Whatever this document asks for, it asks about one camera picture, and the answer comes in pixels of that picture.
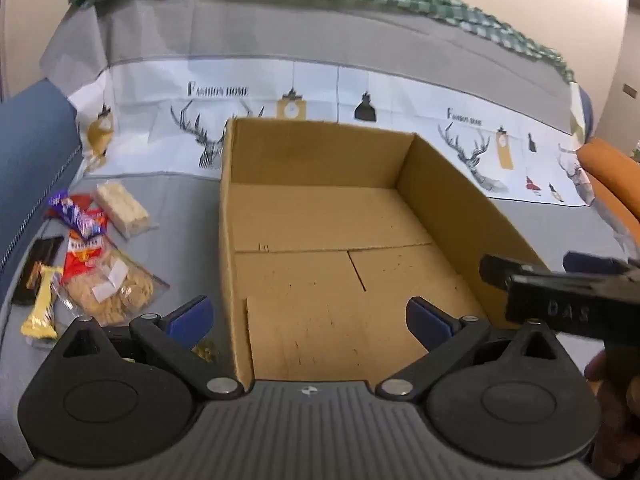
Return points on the yellow snack bar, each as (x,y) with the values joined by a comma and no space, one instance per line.
(42,305)

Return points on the purple snack packet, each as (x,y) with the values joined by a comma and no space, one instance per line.
(75,212)

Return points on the blue sofa backrest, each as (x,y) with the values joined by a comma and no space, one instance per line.
(586,115)

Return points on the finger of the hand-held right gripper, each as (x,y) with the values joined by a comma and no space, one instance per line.
(550,305)
(590,262)

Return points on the cardboard box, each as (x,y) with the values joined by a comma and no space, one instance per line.
(310,220)

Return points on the blue sofa armrest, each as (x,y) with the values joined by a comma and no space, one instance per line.
(30,160)

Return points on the clear cookie bag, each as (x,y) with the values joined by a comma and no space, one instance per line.
(120,295)

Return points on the wall socket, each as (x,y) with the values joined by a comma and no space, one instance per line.
(630,90)

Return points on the person's right hand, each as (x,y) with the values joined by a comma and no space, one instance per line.
(617,410)

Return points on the orange cushion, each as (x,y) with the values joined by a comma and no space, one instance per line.
(610,170)

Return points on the grey printed sofa cover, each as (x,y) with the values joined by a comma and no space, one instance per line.
(250,35)

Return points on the gold snack wrapper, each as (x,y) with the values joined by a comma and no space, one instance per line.
(207,352)

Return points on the red snack packet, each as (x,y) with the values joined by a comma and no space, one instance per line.
(82,260)

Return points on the black chocolate box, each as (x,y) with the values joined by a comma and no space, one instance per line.
(47,247)

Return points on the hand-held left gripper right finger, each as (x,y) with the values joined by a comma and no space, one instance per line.
(425,322)

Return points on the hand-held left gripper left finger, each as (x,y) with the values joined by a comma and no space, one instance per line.
(192,320)

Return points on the white wafer packet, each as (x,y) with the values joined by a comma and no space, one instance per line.
(122,207)

